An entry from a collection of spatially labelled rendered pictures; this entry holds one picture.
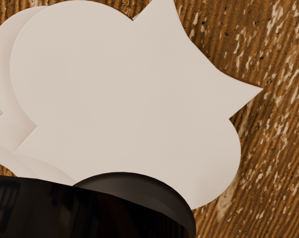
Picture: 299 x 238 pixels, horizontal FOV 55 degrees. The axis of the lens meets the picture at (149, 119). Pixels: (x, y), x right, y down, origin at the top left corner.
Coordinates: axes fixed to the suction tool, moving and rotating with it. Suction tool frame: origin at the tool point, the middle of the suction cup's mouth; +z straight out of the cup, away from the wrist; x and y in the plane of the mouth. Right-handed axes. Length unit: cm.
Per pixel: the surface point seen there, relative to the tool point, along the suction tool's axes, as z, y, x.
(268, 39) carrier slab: 12.7, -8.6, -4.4
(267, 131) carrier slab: 12.7, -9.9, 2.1
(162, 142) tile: 8.2, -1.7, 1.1
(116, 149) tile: 8.2, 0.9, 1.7
